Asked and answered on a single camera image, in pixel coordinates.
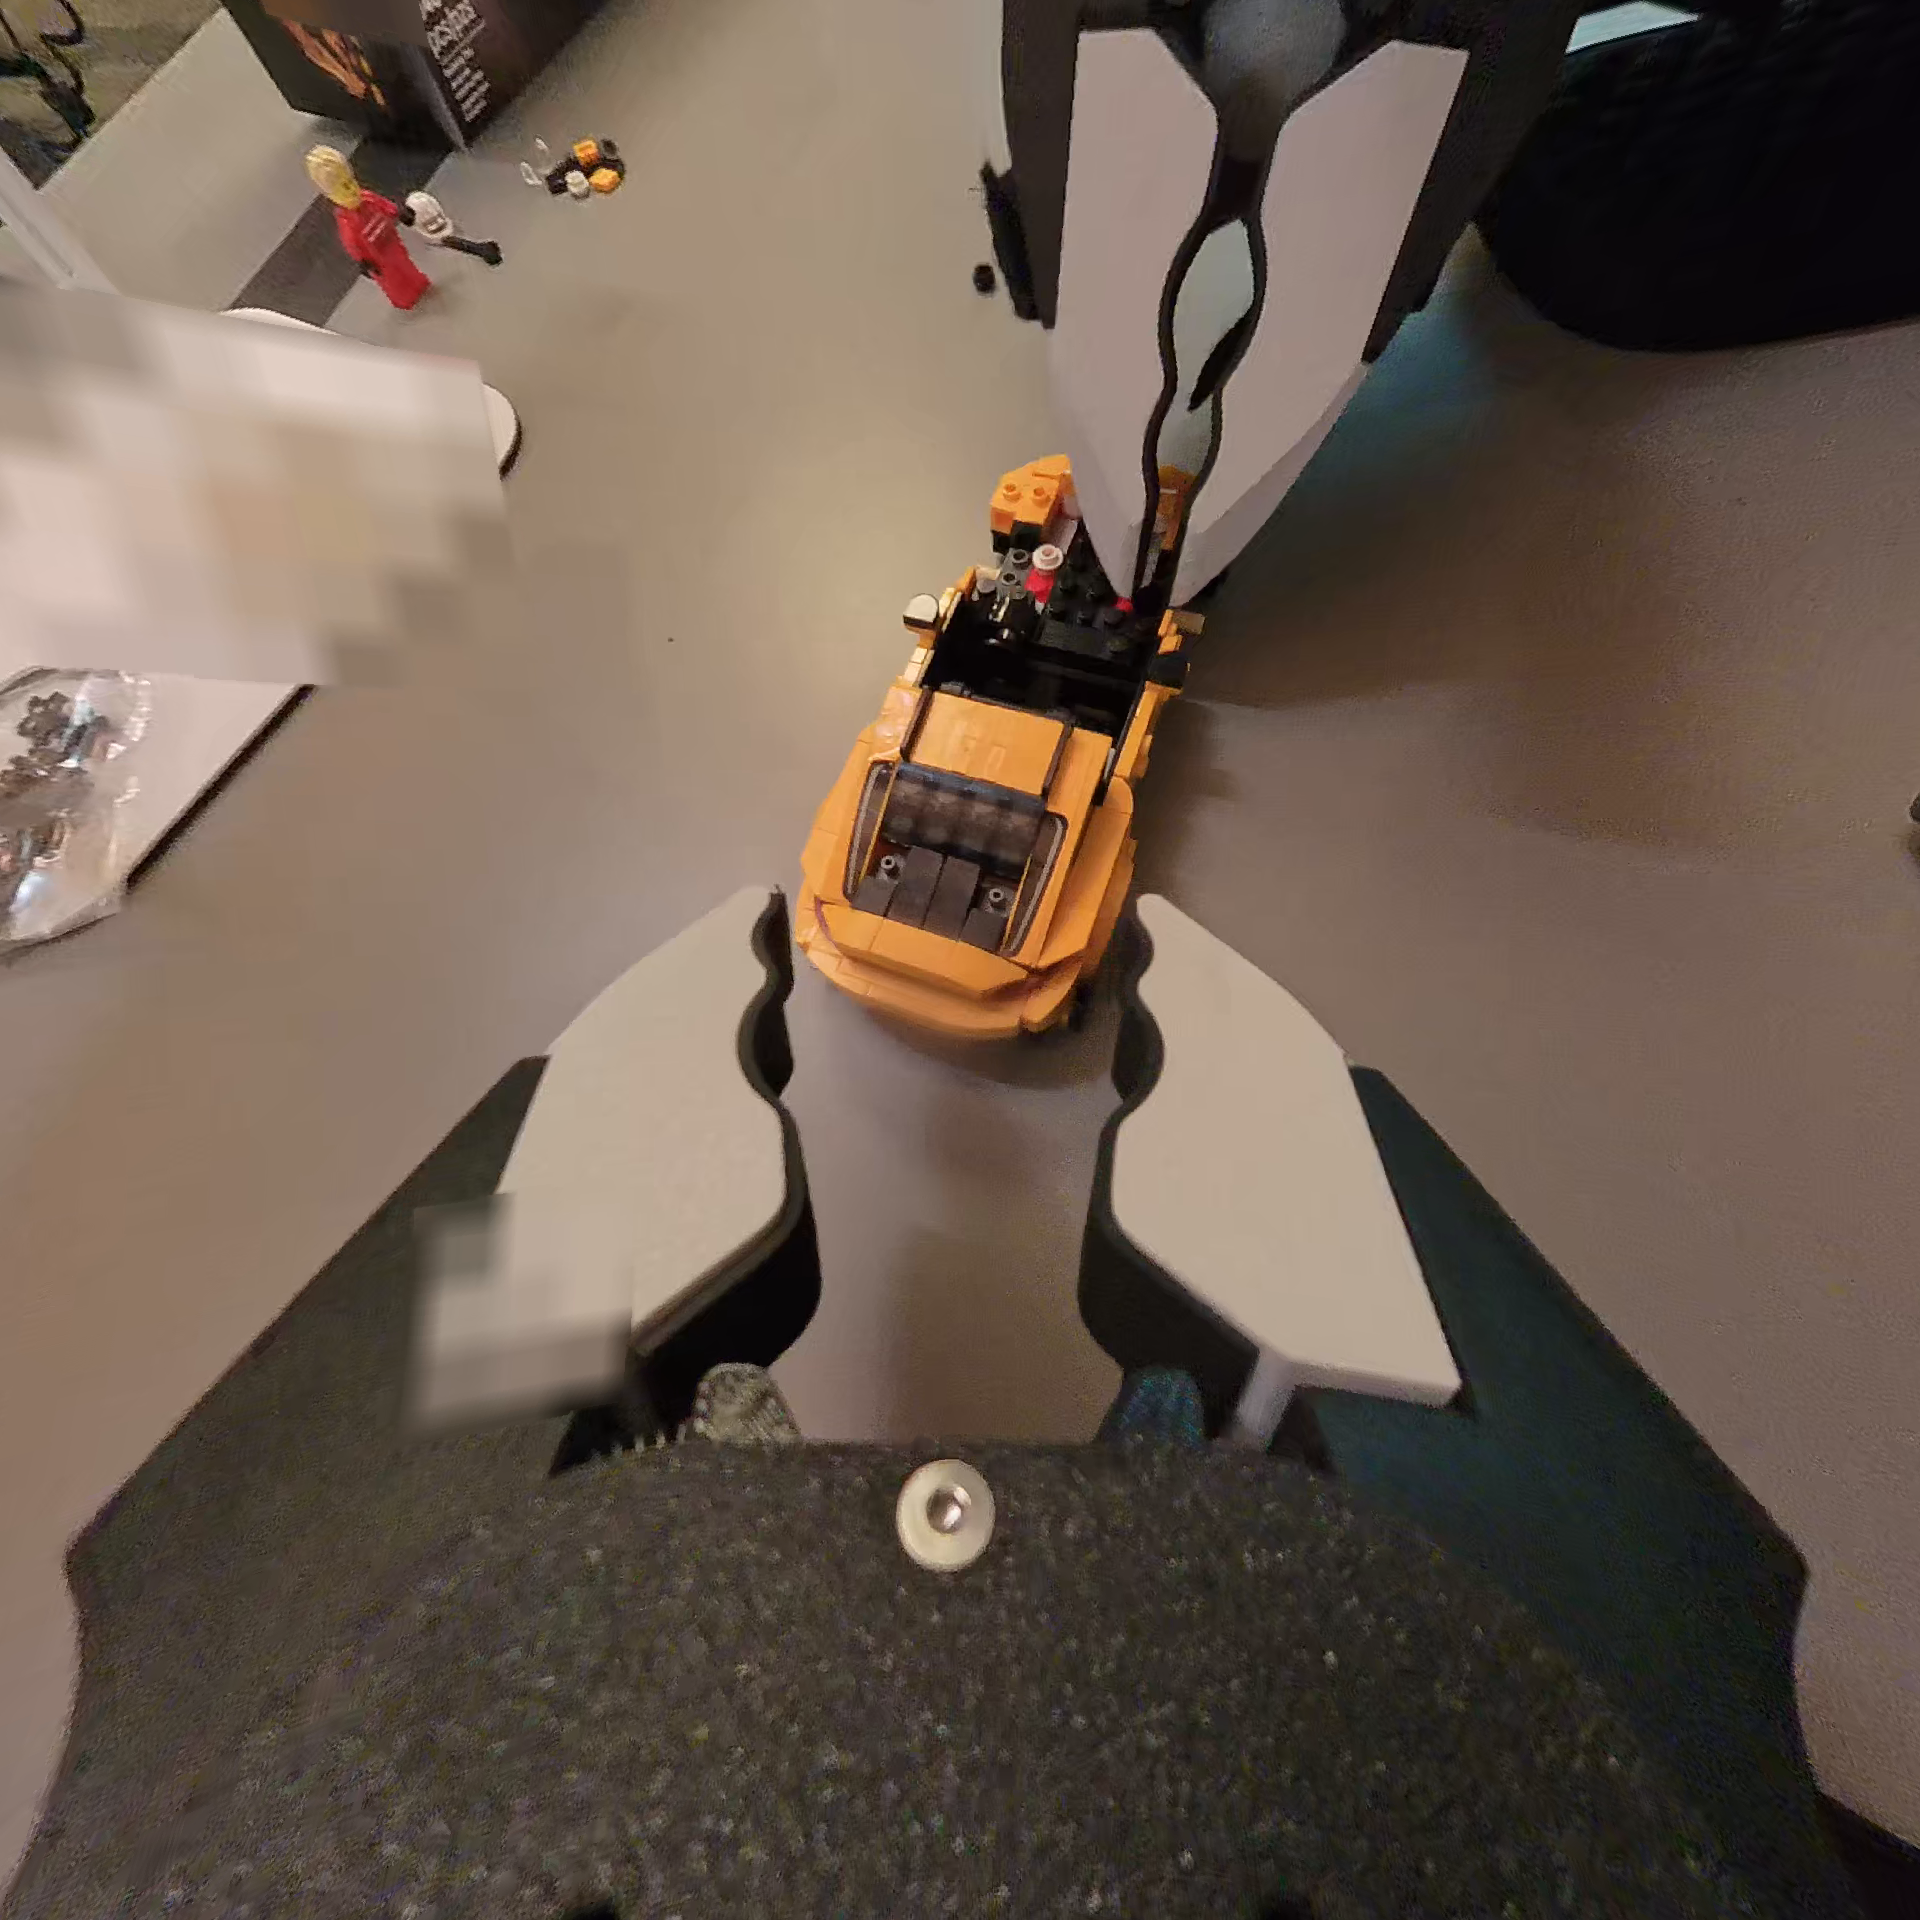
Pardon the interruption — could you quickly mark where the white book stand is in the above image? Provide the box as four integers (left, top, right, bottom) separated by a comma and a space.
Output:
0, 151, 522, 889

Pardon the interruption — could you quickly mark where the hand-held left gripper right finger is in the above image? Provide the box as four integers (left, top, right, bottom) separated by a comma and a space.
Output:
1100, 891, 1464, 1444

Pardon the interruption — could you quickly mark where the dark fleece garment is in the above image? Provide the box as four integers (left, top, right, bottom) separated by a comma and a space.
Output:
1476, 0, 1920, 353

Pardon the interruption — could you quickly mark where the clear bag of dark parts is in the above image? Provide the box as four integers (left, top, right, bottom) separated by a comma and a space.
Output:
0, 667, 159, 945

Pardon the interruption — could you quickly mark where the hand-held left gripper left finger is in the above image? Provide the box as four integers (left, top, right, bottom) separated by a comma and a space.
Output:
495, 884, 824, 1359

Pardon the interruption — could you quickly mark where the red lego minifigure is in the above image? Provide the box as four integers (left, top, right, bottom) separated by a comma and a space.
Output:
304, 144, 435, 313

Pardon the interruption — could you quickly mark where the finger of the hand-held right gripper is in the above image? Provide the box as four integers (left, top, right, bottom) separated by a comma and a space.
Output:
1047, 28, 1221, 589
1175, 38, 1471, 606

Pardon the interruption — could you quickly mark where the orange lego car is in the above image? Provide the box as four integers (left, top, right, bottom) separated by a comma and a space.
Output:
790, 455, 1208, 1038

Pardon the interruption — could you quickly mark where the black lego box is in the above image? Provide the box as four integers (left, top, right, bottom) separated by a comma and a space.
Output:
223, 0, 600, 149

